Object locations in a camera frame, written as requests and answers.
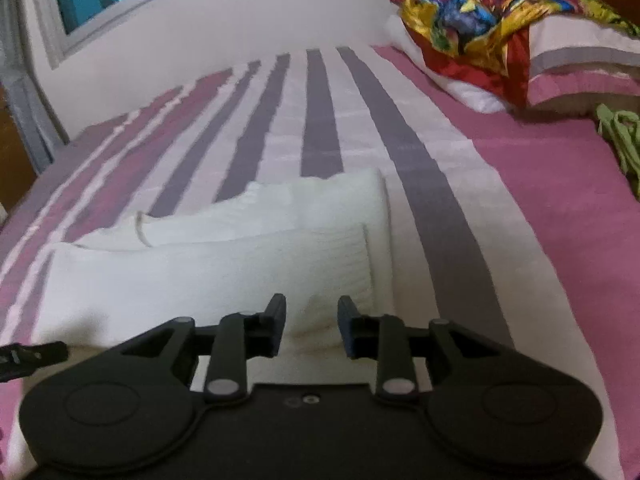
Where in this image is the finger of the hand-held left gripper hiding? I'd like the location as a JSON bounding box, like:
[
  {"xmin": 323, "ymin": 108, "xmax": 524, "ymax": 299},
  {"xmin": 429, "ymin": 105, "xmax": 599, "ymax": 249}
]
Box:
[{"xmin": 0, "ymin": 341, "xmax": 69, "ymax": 382}]

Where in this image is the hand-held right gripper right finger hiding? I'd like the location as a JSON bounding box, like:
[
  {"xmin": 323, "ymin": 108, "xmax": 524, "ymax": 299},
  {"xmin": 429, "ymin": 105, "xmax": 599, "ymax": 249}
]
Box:
[{"xmin": 337, "ymin": 295, "xmax": 507, "ymax": 404}]

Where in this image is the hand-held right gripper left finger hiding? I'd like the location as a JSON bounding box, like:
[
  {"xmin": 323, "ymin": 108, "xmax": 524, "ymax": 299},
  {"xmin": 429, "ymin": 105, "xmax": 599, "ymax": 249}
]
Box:
[{"xmin": 117, "ymin": 293, "xmax": 287, "ymax": 404}]

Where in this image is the white knit sweater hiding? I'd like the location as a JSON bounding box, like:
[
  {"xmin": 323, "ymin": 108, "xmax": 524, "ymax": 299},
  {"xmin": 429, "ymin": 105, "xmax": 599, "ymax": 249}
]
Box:
[{"xmin": 36, "ymin": 167, "xmax": 397, "ymax": 361}]

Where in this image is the striped pink purple bed sheet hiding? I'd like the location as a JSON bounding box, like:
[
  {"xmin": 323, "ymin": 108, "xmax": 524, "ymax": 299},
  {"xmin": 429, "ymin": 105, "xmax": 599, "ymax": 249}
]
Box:
[{"xmin": 0, "ymin": 44, "xmax": 640, "ymax": 480}]

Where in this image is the grey curtain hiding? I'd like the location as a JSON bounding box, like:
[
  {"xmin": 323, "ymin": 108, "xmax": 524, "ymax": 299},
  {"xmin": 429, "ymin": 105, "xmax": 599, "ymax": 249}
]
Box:
[{"xmin": 0, "ymin": 0, "xmax": 68, "ymax": 163}]

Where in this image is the green cloth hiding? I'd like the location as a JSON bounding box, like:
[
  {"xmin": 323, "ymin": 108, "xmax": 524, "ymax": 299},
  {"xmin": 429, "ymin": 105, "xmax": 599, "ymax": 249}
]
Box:
[{"xmin": 594, "ymin": 103, "xmax": 640, "ymax": 187}]

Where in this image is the colourful printed satin cloth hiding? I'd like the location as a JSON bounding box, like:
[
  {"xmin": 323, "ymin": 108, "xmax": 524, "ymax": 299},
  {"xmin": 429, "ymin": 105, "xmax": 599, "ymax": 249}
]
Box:
[{"xmin": 390, "ymin": 0, "xmax": 640, "ymax": 109}]

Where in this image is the striped pink white pillow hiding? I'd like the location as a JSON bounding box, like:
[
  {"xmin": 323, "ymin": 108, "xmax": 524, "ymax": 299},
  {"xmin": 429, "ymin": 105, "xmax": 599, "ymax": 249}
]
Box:
[{"xmin": 526, "ymin": 14, "xmax": 640, "ymax": 117}]

